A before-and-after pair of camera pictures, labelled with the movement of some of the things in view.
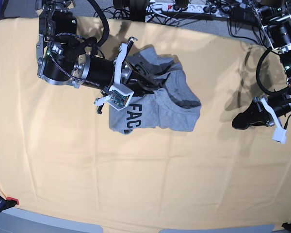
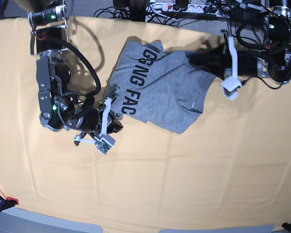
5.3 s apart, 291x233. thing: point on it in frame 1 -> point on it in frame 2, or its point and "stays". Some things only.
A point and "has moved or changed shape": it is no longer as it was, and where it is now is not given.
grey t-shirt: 175,105 has moved or changed shape
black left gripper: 102,74 -> 92,121
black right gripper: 257,113 -> 217,60
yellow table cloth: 52,153 stays
